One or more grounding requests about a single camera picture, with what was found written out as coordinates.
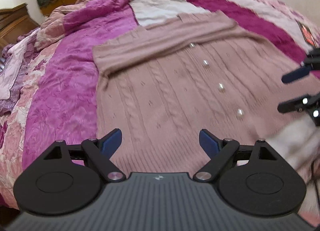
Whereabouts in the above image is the pink knitted cardigan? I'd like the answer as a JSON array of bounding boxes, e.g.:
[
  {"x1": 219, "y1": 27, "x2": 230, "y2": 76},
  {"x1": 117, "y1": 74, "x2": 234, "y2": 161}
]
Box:
[{"x1": 93, "y1": 11, "x2": 319, "y2": 179}]

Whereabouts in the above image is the red black packet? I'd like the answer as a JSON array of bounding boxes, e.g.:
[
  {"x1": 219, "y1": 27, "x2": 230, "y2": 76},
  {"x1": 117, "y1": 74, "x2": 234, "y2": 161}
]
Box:
[{"x1": 297, "y1": 21, "x2": 317, "y2": 48}]

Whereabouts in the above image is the patchwork purple white quilt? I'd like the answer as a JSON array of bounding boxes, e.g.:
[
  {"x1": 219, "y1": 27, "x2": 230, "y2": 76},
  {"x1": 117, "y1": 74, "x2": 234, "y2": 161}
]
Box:
[{"x1": 1, "y1": 0, "x2": 319, "y2": 214}]

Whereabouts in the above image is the lilac floral pillow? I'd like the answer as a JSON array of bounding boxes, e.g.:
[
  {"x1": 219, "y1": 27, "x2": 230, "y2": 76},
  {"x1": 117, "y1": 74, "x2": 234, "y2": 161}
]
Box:
[{"x1": 1, "y1": 28, "x2": 39, "y2": 116}]

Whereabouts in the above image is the dark wooden headboard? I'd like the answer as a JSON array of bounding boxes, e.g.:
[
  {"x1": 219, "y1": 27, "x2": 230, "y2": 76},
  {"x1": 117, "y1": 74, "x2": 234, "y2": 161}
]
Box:
[{"x1": 0, "y1": 3, "x2": 39, "y2": 50}]

